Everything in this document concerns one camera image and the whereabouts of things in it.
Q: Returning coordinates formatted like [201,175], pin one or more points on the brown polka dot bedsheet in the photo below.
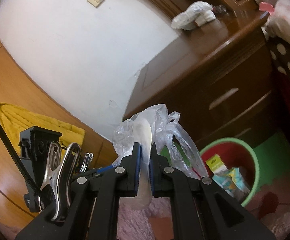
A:
[280,52]

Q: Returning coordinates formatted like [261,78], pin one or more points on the red bin with green rim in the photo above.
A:
[235,153]

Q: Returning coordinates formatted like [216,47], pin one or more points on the white opaque plastic bag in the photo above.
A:
[196,15]

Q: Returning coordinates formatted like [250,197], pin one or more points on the green foam floor mat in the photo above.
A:
[274,159]

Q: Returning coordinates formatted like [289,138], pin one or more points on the metal spring clamp right camera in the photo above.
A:
[58,175]

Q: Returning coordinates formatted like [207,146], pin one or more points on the dark wooden nightstand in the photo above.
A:
[218,77]

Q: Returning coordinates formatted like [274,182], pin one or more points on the pink paper packet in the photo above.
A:
[263,6]

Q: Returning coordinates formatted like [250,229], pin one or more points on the teal wet wipes pack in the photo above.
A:
[233,182]

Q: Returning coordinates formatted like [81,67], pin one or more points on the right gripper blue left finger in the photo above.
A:
[132,165]

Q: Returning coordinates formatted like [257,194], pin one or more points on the white green product box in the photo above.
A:
[216,165]

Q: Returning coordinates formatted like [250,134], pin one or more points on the clear plastic soda bottle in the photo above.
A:
[219,9]

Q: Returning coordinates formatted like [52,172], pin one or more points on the yellow towel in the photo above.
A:
[15,119]

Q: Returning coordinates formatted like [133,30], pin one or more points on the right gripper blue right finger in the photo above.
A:
[159,182]

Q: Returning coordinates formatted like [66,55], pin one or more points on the clear plastic bag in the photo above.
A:
[156,126]

